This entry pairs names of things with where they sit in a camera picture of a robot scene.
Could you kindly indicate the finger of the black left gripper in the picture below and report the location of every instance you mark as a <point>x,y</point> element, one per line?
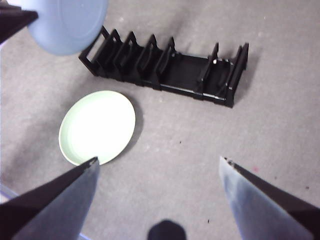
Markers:
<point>15,22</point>

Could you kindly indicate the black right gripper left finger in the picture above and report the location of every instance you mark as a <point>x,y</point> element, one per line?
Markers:
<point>50,210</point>

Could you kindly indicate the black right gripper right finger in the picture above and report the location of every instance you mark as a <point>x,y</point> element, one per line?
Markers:
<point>265,207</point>

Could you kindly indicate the light blue round plate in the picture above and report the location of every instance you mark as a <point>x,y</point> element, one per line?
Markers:
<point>67,25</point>

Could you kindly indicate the pale green round plate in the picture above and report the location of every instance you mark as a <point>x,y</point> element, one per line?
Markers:
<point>97,125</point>

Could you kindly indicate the black plastic plate rack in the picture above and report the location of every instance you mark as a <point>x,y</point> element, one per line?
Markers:
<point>185,70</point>

